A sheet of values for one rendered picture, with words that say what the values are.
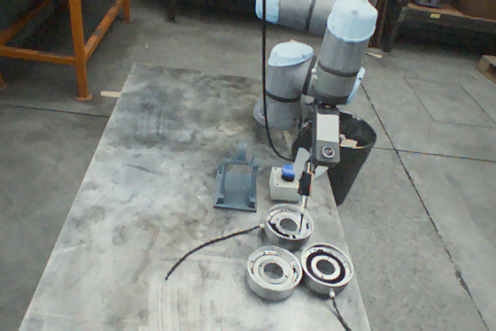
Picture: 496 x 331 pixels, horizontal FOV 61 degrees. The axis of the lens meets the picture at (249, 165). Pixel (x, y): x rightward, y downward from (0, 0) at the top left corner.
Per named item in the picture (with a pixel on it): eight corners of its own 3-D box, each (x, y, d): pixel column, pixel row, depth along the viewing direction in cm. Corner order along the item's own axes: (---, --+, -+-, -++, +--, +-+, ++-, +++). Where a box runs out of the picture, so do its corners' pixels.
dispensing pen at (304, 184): (294, 235, 86) (306, 155, 85) (290, 231, 90) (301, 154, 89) (305, 236, 86) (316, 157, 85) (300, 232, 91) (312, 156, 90)
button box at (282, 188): (299, 203, 101) (304, 187, 98) (271, 199, 100) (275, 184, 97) (295, 180, 108) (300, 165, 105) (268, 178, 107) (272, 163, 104)
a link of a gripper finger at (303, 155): (297, 166, 93) (311, 133, 87) (299, 184, 88) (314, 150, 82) (283, 164, 92) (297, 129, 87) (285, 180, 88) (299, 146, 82)
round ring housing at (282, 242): (306, 219, 97) (309, 205, 95) (312, 254, 89) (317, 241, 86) (260, 214, 96) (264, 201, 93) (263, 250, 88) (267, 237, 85)
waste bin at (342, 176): (357, 216, 222) (385, 151, 195) (295, 210, 217) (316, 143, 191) (343, 174, 248) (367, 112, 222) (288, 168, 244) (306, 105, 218)
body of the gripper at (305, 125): (329, 130, 89) (346, 80, 81) (336, 155, 82) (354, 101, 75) (294, 126, 88) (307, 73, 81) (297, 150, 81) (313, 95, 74)
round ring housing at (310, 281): (291, 255, 88) (296, 242, 85) (338, 255, 90) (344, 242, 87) (303, 299, 80) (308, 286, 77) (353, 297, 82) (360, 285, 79)
